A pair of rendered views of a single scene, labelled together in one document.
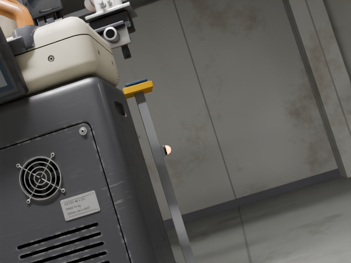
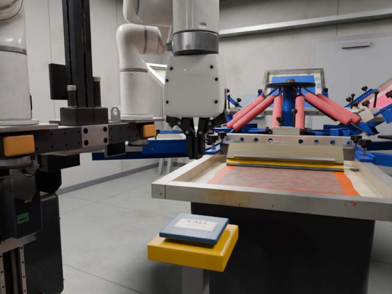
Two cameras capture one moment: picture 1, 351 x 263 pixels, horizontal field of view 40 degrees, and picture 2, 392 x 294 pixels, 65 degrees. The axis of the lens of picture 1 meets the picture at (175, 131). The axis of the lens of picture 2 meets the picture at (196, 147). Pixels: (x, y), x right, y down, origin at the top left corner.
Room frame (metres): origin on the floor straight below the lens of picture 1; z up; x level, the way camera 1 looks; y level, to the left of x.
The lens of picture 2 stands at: (2.33, -0.37, 1.18)
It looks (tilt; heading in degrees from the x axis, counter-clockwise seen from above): 8 degrees down; 114
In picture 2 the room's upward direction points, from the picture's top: straight up
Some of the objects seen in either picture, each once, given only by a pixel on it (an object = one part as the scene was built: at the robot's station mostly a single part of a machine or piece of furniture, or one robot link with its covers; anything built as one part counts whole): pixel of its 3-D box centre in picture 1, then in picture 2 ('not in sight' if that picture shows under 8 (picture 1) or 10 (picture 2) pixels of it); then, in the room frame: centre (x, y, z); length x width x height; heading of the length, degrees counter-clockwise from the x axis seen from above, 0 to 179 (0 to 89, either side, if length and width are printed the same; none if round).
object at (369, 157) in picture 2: not in sight; (358, 159); (2.42, 0.95, 0.98); 0.30 x 0.05 x 0.07; 96
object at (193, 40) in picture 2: not in sight; (191, 45); (2.10, 0.10, 1.28); 0.09 x 0.07 x 0.03; 6
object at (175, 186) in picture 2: not in sight; (280, 167); (2.17, 0.68, 0.97); 0.79 x 0.58 x 0.04; 96
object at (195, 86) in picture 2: not in sight; (195, 83); (2.11, 0.10, 1.22); 0.10 x 0.08 x 0.11; 6
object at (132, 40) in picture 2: not in sight; (136, 48); (1.70, 0.54, 1.37); 0.13 x 0.10 x 0.16; 45
